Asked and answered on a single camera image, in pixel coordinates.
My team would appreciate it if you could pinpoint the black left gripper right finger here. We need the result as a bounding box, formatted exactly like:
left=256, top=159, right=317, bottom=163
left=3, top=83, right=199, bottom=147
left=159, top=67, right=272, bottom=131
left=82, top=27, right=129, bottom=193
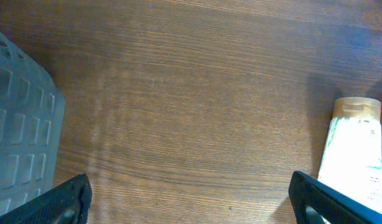
left=288, top=171, right=382, bottom=224

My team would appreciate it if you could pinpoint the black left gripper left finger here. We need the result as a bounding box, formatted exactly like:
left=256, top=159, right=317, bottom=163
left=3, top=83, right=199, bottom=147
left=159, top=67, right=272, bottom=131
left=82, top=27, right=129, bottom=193
left=0, top=174, right=92, bottom=224

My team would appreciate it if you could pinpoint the white tube gold cap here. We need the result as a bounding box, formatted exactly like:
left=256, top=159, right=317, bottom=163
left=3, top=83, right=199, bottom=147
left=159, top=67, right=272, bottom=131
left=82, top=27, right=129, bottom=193
left=318, top=97, right=382, bottom=214

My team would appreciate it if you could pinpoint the grey plastic mesh basket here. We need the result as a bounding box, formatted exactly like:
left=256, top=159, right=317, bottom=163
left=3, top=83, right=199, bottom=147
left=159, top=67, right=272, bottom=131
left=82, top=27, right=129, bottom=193
left=0, top=33, right=65, bottom=216

